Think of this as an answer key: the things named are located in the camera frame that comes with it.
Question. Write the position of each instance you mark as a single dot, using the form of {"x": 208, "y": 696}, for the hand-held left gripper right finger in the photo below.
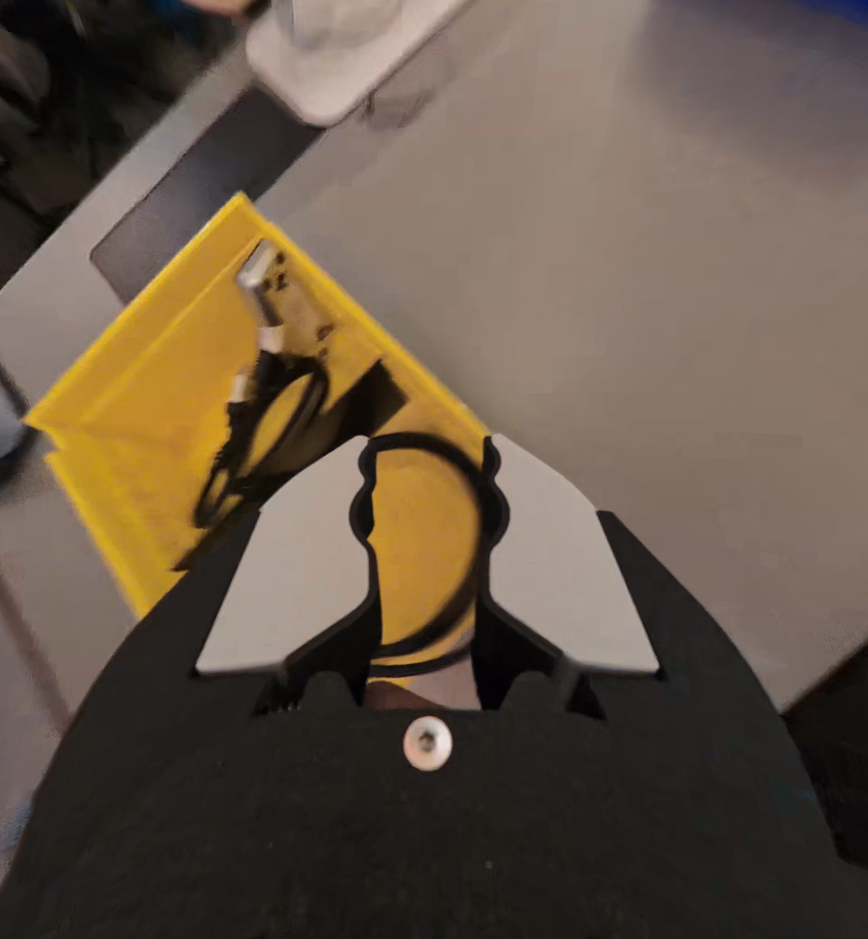
{"x": 566, "y": 572}

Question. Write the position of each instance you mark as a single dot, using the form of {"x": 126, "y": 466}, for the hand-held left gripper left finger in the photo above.
{"x": 287, "y": 572}

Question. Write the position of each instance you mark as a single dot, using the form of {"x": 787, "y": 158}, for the yellow storage bin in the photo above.
{"x": 133, "y": 411}

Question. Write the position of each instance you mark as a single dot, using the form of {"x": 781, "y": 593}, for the grey desk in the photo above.
{"x": 625, "y": 293}

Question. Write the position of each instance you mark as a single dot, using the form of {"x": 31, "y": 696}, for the black bin divider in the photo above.
{"x": 372, "y": 400}

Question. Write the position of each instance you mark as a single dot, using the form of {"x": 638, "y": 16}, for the white stand base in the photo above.
{"x": 331, "y": 88}

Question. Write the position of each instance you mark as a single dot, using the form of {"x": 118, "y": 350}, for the clear round disc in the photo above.
{"x": 331, "y": 22}

